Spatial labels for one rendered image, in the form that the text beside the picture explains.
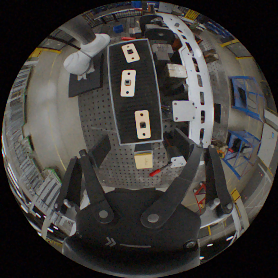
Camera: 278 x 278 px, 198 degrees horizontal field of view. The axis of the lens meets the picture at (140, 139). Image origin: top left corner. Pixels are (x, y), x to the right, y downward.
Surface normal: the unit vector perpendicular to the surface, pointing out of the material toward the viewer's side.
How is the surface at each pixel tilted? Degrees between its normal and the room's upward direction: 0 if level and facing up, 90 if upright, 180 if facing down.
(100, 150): 90
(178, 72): 0
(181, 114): 0
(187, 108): 0
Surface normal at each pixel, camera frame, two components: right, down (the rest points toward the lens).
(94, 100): -0.04, 0.38
